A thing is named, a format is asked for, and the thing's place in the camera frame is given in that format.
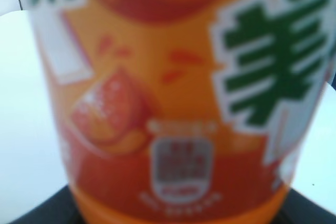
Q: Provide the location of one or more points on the orange Mirinda soda bottle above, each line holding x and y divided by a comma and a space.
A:
183, 111

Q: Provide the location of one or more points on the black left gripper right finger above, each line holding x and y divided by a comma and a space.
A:
297, 209

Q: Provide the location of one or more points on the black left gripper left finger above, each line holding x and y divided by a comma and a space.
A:
60, 208

